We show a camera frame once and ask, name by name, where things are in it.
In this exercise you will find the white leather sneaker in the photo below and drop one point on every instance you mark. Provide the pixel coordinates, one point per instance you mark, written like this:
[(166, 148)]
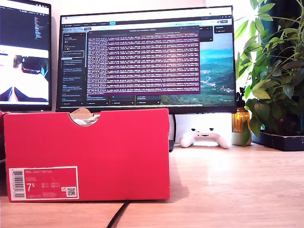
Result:
[(86, 120)]

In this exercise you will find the red Nike shoebox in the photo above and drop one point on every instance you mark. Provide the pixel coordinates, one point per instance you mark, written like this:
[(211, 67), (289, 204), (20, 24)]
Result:
[(118, 154)]

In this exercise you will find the wide black Huawei monitor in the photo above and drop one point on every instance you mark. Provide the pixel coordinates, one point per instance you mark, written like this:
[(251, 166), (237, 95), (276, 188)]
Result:
[(142, 64)]

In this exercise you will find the white game controller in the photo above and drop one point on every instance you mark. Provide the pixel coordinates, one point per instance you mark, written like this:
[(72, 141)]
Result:
[(204, 139)]

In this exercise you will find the amber glass pump bottle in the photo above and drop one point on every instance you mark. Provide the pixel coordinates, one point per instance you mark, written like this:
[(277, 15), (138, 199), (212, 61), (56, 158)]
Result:
[(240, 118)]

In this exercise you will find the pale green pot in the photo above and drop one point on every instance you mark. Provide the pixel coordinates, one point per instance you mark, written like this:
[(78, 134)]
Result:
[(237, 139)]

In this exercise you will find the green leafy houseplant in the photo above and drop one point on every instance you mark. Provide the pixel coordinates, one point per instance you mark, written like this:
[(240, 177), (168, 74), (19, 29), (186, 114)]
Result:
[(261, 93)]

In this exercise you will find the dark planter tray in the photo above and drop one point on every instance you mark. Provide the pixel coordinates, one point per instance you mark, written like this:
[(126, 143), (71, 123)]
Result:
[(280, 142)]

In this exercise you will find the narrow black computer monitor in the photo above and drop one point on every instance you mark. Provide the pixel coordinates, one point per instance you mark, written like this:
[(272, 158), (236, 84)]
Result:
[(23, 31)]

